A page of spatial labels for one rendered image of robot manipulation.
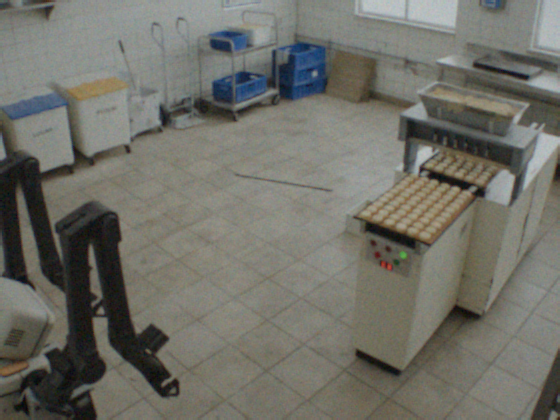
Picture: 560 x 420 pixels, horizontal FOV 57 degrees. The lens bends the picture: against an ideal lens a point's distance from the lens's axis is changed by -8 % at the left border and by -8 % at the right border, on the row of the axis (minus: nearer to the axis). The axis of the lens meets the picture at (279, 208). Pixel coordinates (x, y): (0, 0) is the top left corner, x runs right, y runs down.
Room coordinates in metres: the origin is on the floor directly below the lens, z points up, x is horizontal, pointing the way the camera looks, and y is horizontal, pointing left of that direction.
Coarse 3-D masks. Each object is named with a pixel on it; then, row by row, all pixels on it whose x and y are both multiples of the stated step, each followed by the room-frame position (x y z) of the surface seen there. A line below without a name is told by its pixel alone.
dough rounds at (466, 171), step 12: (444, 156) 2.87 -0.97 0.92; (456, 156) 2.88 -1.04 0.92; (432, 168) 2.74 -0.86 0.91; (444, 168) 2.74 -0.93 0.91; (456, 168) 2.72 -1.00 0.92; (468, 168) 2.71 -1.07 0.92; (480, 168) 2.72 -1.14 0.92; (492, 168) 2.72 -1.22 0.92; (468, 180) 2.58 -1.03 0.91; (480, 180) 2.57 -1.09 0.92
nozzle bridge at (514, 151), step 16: (416, 112) 2.90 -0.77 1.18; (400, 128) 2.86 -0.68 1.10; (416, 128) 2.89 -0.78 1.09; (432, 128) 2.82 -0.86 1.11; (448, 128) 2.68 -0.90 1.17; (464, 128) 2.67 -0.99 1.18; (528, 128) 2.70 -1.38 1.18; (416, 144) 2.99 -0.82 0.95; (432, 144) 2.77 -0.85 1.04; (448, 144) 2.76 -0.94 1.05; (480, 144) 2.64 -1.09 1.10; (496, 144) 2.51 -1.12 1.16; (512, 144) 2.46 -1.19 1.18; (528, 144) 2.49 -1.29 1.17; (480, 160) 2.58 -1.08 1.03; (496, 160) 2.55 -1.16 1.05; (512, 160) 2.44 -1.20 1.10; (528, 160) 2.56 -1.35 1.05; (512, 192) 2.52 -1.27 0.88
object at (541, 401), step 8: (552, 368) 0.72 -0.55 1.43; (552, 376) 0.71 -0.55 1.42; (544, 384) 0.72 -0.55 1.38; (552, 384) 0.71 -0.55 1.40; (544, 392) 0.71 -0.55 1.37; (552, 392) 0.70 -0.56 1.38; (544, 400) 0.71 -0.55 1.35; (552, 400) 0.70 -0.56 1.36; (536, 408) 0.71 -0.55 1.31; (544, 408) 0.70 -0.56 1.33; (552, 408) 0.71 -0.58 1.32; (536, 416) 0.71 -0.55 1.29; (544, 416) 0.70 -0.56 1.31
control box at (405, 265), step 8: (368, 240) 2.15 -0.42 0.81; (376, 240) 2.12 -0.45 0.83; (384, 240) 2.11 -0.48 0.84; (368, 248) 2.14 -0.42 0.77; (376, 248) 2.12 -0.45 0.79; (384, 248) 2.09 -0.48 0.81; (392, 248) 2.07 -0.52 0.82; (400, 248) 2.04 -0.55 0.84; (408, 248) 2.04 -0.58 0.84; (368, 256) 2.14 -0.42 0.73; (384, 256) 2.09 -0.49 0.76; (392, 256) 2.06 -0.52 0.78; (400, 256) 2.04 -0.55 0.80; (408, 256) 2.01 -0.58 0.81; (376, 264) 2.11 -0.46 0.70; (392, 264) 2.06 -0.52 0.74; (400, 264) 2.03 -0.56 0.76; (408, 264) 2.01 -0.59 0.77; (400, 272) 2.03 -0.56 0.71; (408, 272) 2.01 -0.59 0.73
